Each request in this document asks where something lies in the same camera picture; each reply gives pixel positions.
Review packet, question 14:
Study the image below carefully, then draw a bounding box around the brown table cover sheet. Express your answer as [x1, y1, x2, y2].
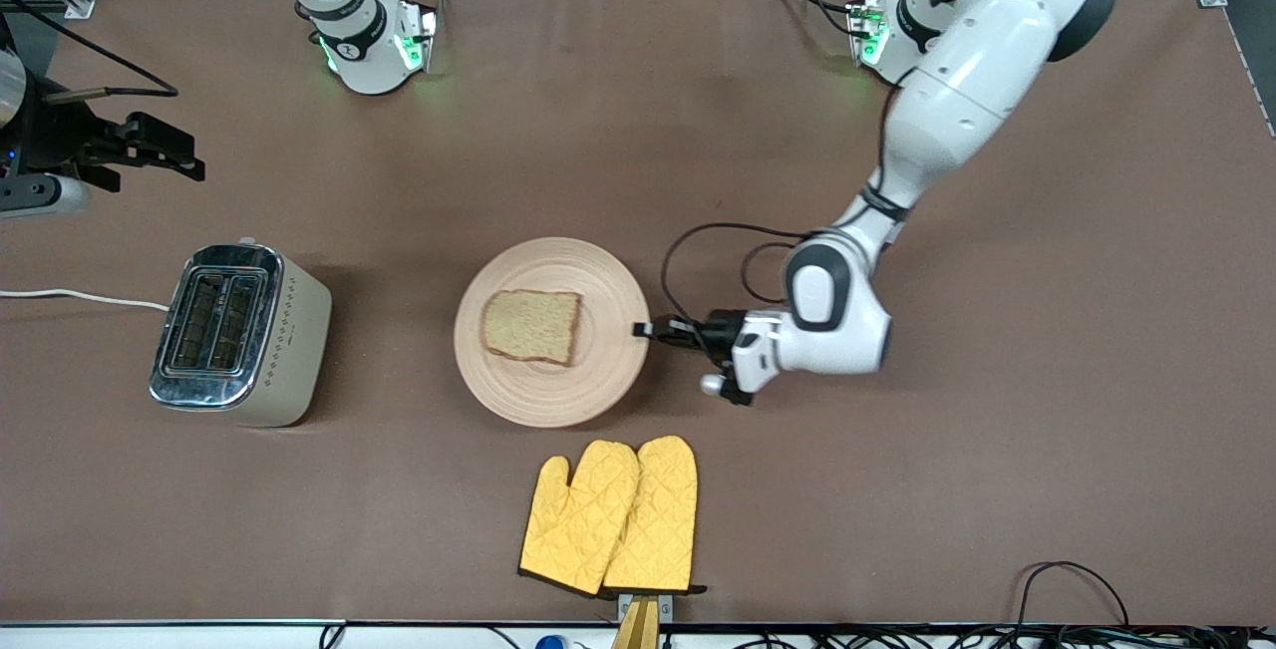
[0, 0, 1276, 627]

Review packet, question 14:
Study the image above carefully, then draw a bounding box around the round wooden plate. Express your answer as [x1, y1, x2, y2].
[454, 236, 651, 430]

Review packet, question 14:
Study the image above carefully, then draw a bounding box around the beige chrome two-slot toaster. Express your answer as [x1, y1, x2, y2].
[150, 238, 333, 429]

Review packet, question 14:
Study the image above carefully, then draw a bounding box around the black cable bundle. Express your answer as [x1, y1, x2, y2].
[738, 626, 1276, 649]

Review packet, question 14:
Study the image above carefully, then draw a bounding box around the white toaster power cord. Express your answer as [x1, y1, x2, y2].
[0, 287, 170, 313]

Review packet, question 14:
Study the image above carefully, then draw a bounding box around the black looped floor cable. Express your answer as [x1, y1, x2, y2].
[1012, 560, 1132, 630]

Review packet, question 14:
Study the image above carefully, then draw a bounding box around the brown bread slice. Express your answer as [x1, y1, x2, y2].
[480, 289, 583, 367]

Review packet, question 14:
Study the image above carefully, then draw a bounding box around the grey metal bracket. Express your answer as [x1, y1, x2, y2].
[617, 592, 675, 622]

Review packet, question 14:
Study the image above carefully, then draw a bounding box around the yellow quilted oven mitt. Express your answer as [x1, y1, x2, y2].
[602, 435, 708, 597]
[518, 440, 640, 598]

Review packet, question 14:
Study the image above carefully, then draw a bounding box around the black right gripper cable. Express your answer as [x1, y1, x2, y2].
[0, 0, 181, 105]

